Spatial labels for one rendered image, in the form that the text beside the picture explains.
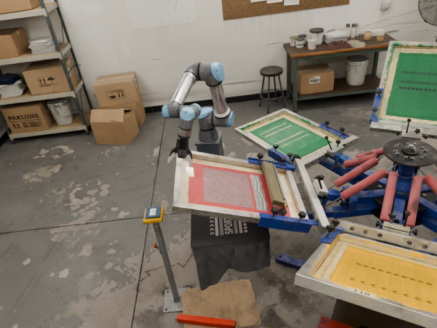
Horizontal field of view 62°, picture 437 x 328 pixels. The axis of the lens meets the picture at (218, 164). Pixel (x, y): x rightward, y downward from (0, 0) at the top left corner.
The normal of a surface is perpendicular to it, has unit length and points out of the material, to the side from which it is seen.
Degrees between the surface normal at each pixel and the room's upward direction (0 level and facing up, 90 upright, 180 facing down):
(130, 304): 0
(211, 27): 90
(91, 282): 0
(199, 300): 0
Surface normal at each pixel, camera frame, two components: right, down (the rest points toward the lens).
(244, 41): 0.05, 0.55
